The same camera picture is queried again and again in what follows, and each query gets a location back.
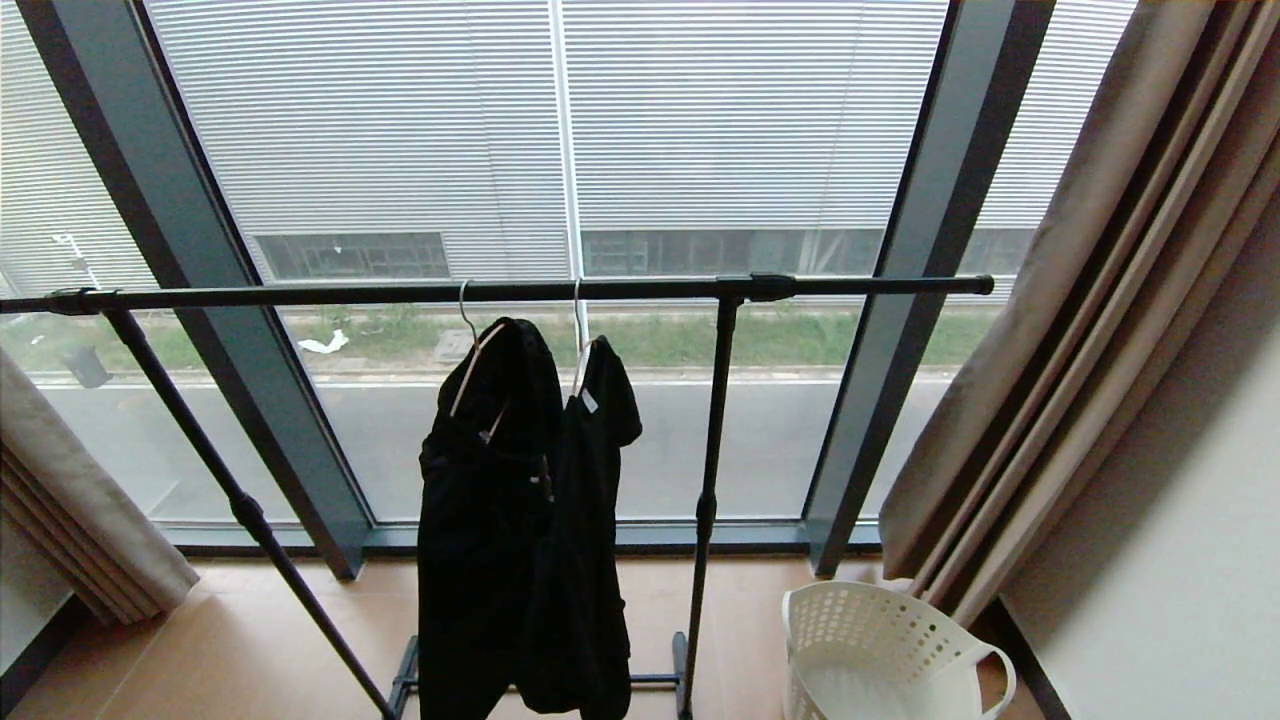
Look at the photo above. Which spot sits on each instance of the pink clothes hanger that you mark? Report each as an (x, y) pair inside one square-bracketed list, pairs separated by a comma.
[(462, 385), (579, 372)]

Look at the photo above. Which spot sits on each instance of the black garment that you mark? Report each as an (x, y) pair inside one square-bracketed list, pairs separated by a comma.
[(585, 560)]

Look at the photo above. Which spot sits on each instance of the black shorts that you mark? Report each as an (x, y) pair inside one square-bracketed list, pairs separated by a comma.
[(480, 560)]

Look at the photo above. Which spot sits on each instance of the black clothes rack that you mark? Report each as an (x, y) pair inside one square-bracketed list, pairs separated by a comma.
[(300, 294)]

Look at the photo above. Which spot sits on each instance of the white laundry basket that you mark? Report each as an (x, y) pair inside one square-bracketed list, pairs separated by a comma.
[(870, 630)]

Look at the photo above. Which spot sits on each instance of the window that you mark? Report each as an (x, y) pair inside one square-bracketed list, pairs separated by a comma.
[(700, 120)]

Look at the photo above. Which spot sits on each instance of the beige curtain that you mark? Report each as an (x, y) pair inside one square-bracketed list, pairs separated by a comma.
[(70, 500), (1080, 300)]

